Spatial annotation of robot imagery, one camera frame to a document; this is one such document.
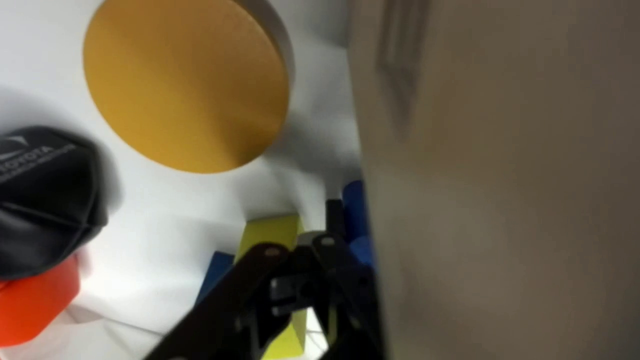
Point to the red block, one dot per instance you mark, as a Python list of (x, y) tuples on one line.
[(33, 306)]

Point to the blue lobed block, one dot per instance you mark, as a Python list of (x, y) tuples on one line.
[(356, 212)]

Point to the wooden shape sorter box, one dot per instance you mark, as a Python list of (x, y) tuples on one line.
[(506, 200)]

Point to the orange wooden disc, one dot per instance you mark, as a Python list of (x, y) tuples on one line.
[(186, 86)]

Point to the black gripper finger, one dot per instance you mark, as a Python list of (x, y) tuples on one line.
[(266, 306)]

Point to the yellow block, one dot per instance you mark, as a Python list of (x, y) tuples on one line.
[(271, 231)]

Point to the black block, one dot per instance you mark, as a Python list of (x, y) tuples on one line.
[(47, 200)]

